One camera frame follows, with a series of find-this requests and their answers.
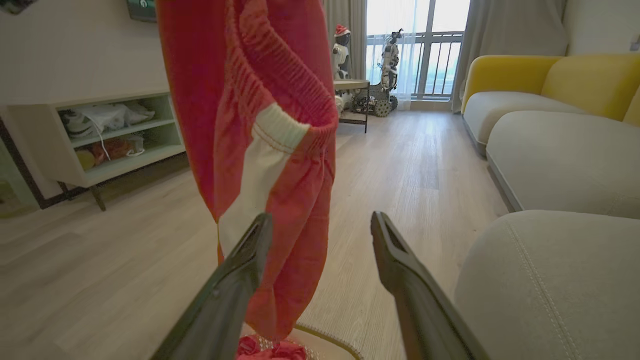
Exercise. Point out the dark balcony railing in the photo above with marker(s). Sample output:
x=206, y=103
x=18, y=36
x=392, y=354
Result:
x=440, y=60

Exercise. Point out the small side table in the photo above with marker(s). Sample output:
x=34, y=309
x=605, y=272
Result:
x=350, y=86

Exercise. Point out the robot doll with santa hat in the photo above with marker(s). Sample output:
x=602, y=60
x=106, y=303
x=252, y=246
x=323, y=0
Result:
x=341, y=52

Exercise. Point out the red shorts with white panel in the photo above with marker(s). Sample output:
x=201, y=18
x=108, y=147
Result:
x=290, y=210

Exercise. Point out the dark wooden frame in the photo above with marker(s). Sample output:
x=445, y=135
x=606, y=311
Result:
x=25, y=175

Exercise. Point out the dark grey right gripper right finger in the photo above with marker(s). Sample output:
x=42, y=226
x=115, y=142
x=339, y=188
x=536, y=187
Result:
x=425, y=310

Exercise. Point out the grey fabric sofa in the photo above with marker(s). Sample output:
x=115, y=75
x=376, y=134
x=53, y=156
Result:
x=550, y=285

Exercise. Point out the cream laundry basket brown rim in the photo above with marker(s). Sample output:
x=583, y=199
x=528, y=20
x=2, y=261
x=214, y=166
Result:
x=340, y=345

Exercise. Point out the yellow sofa back cushion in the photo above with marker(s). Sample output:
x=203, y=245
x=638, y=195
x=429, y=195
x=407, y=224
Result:
x=595, y=85

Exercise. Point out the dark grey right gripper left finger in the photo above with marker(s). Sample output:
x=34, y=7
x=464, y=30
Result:
x=220, y=310

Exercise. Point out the sheer white curtain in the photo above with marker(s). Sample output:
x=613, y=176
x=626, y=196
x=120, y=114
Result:
x=395, y=20

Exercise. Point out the white clothes pile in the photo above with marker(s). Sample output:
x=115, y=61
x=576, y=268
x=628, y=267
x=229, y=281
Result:
x=107, y=117

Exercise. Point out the green wall panel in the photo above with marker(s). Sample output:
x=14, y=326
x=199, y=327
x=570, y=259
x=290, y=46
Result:
x=141, y=9

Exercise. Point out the orange red toy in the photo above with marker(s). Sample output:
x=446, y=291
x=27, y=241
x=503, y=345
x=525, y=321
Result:
x=112, y=149

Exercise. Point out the yellow round toy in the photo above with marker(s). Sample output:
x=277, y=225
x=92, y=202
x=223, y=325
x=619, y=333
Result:
x=85, y=160

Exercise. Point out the grey curtain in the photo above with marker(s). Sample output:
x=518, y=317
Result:
x=510, y=30
x=345, y=25

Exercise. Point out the yellow curved sofa backrest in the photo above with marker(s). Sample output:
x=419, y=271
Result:
x=500, y=75

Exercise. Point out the red garment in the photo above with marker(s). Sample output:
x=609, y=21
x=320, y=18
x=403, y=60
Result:
x=270, y=350

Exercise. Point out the grey sofa seat section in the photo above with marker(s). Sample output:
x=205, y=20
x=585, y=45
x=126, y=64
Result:
x=505, y=112
x=565, y=160

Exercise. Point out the white open shelf cabinet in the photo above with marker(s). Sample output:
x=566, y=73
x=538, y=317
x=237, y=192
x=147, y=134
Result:
x=40, y=145

